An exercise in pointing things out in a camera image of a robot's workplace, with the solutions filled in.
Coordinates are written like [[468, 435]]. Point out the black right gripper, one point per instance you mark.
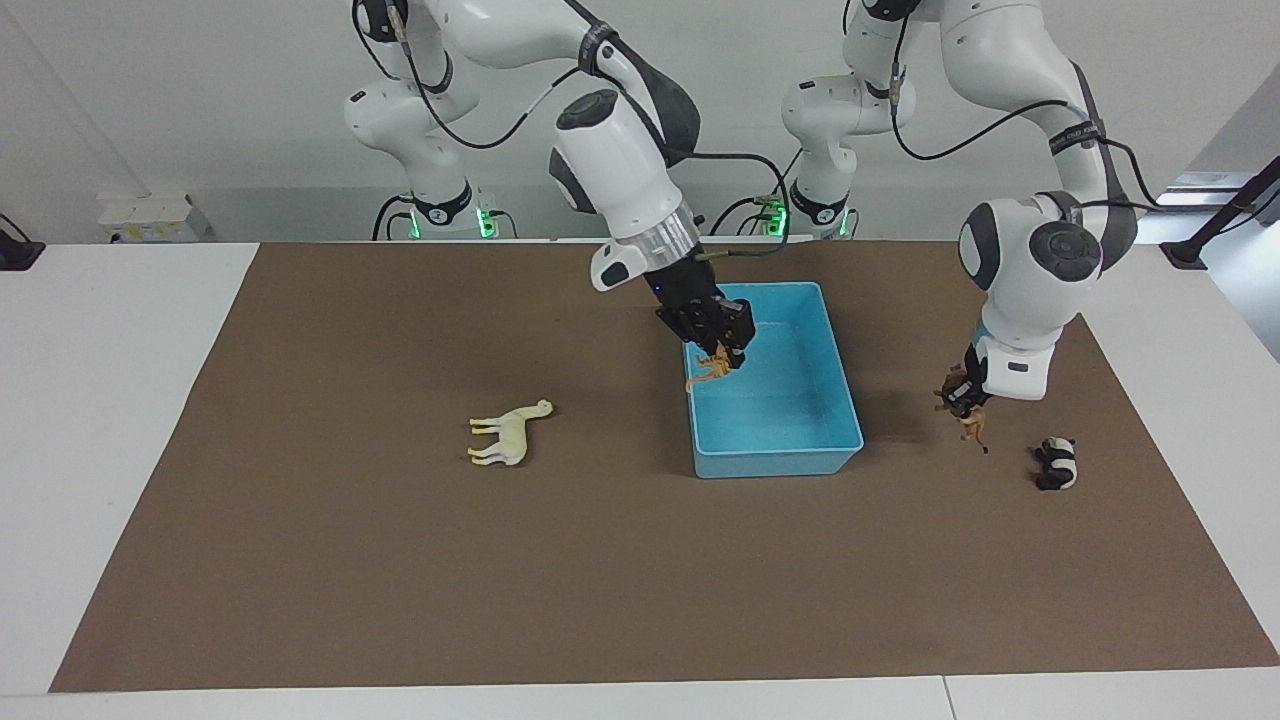
[[690, 295]]

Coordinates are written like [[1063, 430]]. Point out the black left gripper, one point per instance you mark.
[[974, 368]]

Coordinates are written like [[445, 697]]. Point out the brown lion toy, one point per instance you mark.
[[975, 430]]

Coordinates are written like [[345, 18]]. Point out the orange tiger toy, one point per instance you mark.
[[712, 372]]

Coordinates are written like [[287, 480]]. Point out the black white panda toy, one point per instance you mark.
[[1058, 465]]

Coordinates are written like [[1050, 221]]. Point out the cream llama toy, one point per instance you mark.
[[512, 435]]

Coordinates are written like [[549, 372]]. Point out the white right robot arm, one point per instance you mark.
[[620, 170]]

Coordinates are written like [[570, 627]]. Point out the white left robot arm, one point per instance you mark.
[[1030, 290]]

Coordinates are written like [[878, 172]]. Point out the light blue storage box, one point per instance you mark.
[[780, 410]]

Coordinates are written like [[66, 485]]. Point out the white background box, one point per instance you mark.
[[150, 215]]

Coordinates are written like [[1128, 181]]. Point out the black clamp stand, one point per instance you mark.
[[1225, 215], [18, 252]]

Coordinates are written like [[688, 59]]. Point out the brown table mat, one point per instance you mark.
[[500, 580]]

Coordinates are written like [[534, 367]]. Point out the grey window frame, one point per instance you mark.
[[1205, 190]]

